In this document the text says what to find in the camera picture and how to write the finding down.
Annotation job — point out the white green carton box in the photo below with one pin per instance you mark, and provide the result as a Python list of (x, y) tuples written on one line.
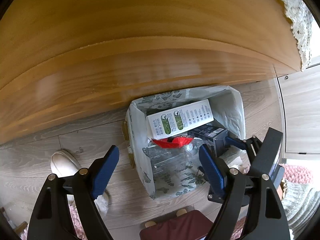
[(178, 120)]

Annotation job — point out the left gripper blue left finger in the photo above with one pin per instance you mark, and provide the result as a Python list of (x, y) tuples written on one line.
[(51, 218)]

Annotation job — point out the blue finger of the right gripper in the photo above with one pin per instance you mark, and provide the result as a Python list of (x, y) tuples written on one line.
[(240, 144)]

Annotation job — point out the dark red stool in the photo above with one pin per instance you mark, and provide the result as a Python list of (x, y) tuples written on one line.
[(191, 225)]

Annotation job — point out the white fluffy slipper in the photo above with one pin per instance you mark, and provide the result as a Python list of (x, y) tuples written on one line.
[(63, 164)]

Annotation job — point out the clear plastic bottle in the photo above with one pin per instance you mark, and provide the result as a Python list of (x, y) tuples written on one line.
[(174, 160)]

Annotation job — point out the leaf-pattern trash bag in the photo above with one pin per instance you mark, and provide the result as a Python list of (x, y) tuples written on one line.
[(228, 112)]

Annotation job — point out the black small box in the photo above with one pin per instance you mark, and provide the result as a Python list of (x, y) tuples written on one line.
[(212, 136)]

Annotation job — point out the brown checkered bedspread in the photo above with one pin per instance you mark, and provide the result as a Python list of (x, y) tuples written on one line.
[(301, 18)]

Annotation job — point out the red wrapper in bin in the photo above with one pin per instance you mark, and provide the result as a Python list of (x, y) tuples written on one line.
[(173, 142)]

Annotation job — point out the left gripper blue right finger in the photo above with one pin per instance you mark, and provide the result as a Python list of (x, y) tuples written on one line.
[(265, 217)]

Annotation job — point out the pink shaggy rug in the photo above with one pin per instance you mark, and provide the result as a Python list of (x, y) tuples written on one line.
[(296, 174)]

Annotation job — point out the wooden bed frame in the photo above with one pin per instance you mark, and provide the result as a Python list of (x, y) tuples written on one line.
[(62, 60)]

